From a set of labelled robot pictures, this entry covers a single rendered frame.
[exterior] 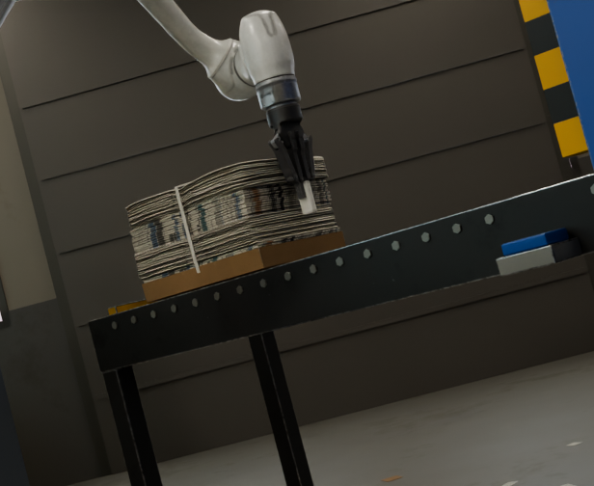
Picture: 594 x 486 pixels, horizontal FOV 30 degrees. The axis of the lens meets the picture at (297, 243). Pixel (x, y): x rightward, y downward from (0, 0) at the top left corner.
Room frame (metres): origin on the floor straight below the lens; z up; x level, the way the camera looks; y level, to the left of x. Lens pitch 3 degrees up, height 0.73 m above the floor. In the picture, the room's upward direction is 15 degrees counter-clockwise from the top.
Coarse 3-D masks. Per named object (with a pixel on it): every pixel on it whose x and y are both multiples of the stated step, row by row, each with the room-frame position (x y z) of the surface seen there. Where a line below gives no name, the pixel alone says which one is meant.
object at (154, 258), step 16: (128, 208) 2.53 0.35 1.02; (144, 208) 2.50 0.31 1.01; (160, 208) 2.47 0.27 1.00; (144, 224) 2.51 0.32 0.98; (160, 224) 2.47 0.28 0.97; (176, 224) 2.44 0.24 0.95; (144, 240) 2.52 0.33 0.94; (160, 240) 2.48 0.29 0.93; (176, 240) 2.45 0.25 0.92; (144, 256) 2.52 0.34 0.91; (160, 256) 2.49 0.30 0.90; (176, 256) 2.45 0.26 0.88; (144, 272) 2.53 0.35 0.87; (160, 272) 2.49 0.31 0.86; (176, 272) 2.46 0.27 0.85
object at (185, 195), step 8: (184, 192) 2.42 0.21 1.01; (176, 200) 2.43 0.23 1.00; (184, 200) 2.42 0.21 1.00; (192, 200) 2.40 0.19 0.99; (176, 208) 2.44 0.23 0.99; (184, 208) 2.43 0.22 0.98; (192, 208) 2.40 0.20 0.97; (176, 216) 2.44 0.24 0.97; (192, 216) 2.41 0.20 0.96; (192, 224) 2.41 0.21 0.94; (184, 232) 2.43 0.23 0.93; (192, 232) 2.42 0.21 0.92; (184, 240) 2.43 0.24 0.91; (192, 240) 2.41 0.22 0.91; (200, 240) 2.40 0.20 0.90; (184, 248) 2.43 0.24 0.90; (200, 248) 2.40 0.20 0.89; (184, 256) 2.43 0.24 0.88; (200, 256) 2.41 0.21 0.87; (192, 264) 2.43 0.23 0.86; (200, 264) 2.42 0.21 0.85
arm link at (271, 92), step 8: (272, 80) 2.34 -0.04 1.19; (280, 80) 2.34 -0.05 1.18; (288, 80) 2.35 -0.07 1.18; (296, 80) 2.38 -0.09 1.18; (256, 88) 2.37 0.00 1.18; (264, 88) 2.35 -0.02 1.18; (272, 88) 2.34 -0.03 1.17; (280, 88) 2.34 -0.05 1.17; (288, 88) 2.35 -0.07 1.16; (296, 88) 2.37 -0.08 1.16; (264, 96) 2.36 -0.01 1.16; (272, 96) 2.35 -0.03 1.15; (280, 96) 2.34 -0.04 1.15; (288, 96) 2.35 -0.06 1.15; (296, 96) 2.36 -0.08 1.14; (264, 104) 2.36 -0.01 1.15; (272, 104) 2.35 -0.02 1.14; (280, 104) 2.35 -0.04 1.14
